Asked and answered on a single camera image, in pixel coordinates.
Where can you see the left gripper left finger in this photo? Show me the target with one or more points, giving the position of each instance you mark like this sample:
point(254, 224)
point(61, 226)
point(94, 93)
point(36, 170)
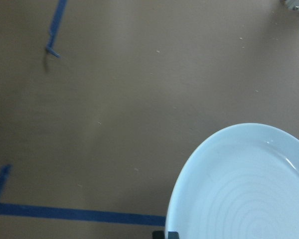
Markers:
point(158, 235)

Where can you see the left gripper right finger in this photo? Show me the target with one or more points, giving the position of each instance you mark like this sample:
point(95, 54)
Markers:
point(172, 235)

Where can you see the light blue plate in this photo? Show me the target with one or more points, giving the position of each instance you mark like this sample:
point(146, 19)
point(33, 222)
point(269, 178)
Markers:
point(242, 182)

